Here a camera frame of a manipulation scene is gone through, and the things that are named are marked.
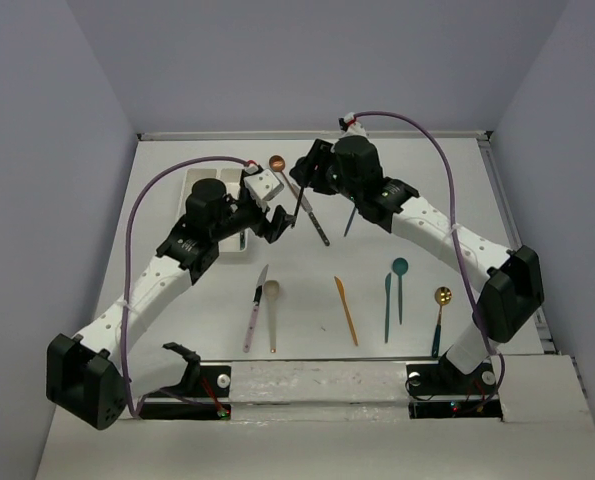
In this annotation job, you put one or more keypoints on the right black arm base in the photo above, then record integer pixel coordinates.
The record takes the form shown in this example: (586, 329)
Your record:
(431, 397)

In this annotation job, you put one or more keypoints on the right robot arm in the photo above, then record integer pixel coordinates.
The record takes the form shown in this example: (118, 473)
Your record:
(508, 282)

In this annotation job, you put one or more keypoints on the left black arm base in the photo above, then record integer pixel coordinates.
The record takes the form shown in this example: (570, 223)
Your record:
(203, 399)

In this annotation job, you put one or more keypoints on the steel knife pink handle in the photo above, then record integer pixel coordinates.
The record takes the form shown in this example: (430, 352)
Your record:
(255, 309)

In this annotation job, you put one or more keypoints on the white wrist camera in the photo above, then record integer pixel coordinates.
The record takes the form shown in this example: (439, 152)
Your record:
(263, 187)
(351, 126)

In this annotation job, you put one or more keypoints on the black spoon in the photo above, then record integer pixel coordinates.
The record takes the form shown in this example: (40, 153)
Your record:
(298, 205)

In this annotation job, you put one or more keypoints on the gold spoon teal handle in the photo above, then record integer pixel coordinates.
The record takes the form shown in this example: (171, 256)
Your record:
(442, 297)

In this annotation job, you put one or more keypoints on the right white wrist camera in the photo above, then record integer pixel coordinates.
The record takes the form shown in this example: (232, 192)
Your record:
(351, 126)

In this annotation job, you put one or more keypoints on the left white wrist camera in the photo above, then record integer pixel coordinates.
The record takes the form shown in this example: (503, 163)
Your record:
(263, 187)

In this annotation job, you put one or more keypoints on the orange plastic knife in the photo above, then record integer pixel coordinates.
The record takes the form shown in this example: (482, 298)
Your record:
(342, 295)

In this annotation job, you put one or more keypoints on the blue plastic knife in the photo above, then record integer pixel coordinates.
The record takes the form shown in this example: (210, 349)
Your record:
(349, 222)

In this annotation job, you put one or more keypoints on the teal plastic spoon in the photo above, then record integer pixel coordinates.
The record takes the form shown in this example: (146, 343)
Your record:
(400, 267)

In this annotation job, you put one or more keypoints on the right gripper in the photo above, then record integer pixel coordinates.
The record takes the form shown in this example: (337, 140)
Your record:
(321, 153)

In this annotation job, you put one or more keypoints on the teal plastic knife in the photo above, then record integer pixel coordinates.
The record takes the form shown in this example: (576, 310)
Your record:
(387, 289)

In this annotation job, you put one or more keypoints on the beige plastic spoon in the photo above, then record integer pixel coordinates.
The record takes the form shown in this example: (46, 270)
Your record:
(271, 290)

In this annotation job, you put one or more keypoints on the white left utensil tray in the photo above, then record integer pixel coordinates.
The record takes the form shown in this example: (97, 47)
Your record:
(193, 175)

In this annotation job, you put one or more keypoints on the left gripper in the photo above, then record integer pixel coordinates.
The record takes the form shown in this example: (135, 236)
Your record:
(270, 231)

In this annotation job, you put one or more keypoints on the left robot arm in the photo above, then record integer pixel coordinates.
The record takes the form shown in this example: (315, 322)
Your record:
(87, 373)

